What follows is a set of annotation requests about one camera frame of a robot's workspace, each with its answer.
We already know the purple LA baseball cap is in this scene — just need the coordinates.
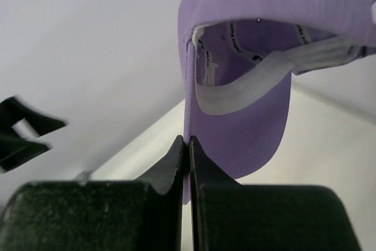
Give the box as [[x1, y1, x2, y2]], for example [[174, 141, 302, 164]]
[[177, 0, 376, 206]]

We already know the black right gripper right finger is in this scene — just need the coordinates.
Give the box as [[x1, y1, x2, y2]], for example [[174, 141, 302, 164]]
[[189, 137, 361, 251]]

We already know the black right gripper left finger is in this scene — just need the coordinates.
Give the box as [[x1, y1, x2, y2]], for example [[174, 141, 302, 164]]
[[1, 136, 184, 251]]

